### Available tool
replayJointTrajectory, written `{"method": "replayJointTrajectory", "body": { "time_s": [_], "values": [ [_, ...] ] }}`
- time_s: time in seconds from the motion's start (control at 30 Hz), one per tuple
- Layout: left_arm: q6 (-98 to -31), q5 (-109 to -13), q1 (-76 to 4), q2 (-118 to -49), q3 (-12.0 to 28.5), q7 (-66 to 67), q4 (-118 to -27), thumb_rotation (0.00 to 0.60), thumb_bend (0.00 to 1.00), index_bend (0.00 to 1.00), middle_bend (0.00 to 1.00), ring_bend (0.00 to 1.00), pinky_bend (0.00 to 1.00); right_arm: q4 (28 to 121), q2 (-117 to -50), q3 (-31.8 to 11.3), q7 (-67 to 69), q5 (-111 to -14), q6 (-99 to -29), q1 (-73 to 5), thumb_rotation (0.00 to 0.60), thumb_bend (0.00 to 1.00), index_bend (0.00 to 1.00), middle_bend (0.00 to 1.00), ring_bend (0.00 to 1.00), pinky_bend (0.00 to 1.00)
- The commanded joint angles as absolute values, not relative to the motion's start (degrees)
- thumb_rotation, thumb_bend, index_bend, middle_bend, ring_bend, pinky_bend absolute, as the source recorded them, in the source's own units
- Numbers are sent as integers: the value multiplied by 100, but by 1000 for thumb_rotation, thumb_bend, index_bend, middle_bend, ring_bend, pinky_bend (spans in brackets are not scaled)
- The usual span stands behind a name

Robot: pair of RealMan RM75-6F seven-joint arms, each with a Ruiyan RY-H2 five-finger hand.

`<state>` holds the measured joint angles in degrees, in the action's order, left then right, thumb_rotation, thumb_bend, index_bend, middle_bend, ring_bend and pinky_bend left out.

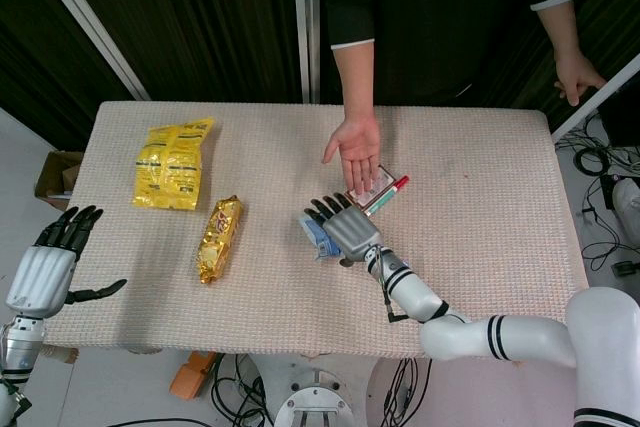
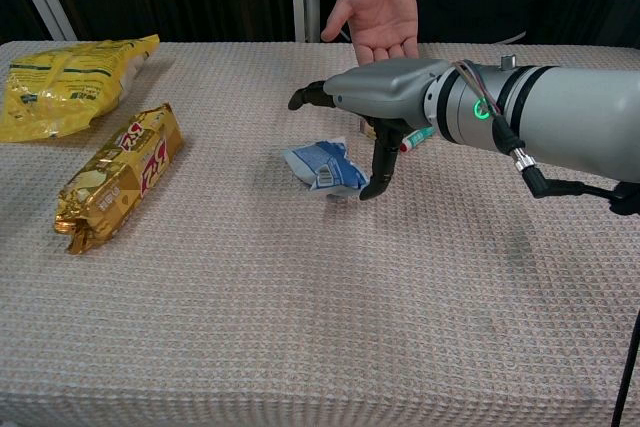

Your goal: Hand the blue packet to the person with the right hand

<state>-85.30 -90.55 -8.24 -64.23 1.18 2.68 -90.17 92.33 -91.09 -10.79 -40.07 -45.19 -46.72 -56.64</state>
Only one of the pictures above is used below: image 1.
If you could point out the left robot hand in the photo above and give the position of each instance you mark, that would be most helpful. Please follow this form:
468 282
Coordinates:
42 272

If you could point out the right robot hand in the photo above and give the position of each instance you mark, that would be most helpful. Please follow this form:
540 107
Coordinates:
352 234

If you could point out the person's open palm hand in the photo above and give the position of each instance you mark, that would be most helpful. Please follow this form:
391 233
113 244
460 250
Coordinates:
357 152

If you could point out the person's resting hand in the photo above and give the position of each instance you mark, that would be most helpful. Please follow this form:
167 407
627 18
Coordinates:
575 74

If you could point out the blue small box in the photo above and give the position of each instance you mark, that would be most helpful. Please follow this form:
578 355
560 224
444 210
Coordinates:
320 239

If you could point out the person's forearm with open palm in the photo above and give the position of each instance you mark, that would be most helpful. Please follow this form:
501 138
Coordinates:
355 79

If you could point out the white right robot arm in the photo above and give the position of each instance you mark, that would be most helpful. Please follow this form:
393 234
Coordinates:
500 327

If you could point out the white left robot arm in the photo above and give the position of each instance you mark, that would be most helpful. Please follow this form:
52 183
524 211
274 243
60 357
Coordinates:
17 352

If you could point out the person's forearm at frame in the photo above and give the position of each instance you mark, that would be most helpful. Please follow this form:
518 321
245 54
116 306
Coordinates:
560 27

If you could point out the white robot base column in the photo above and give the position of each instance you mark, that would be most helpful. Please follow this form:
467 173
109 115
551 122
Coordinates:
312 392

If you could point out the gold foil snack packet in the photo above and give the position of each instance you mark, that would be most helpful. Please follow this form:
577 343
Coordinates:
220 239

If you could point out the beige textured table cloth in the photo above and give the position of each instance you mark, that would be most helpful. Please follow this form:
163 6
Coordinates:
320 227

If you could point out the red card pack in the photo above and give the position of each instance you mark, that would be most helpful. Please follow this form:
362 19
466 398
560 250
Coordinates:
377 189

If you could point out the red capped marker pen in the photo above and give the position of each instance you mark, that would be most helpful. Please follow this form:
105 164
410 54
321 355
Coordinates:
392 194

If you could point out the cardboard box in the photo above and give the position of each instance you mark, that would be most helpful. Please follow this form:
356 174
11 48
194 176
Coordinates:
57 179

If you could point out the white device on floor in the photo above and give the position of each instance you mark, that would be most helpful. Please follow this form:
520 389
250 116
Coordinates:
627 202

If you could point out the person's black clad torso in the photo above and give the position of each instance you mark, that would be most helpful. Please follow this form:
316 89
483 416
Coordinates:
440 17

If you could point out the large yellow snack bag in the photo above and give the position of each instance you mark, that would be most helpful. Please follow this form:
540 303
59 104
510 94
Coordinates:
170 167

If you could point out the orange tool on floor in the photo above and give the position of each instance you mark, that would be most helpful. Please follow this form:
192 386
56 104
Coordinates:
192 374

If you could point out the white aluminium frame post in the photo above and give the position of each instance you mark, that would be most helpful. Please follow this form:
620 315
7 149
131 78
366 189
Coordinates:
305 22

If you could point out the white diagonal frame bar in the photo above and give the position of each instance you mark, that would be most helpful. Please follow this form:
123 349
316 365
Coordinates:
85 17

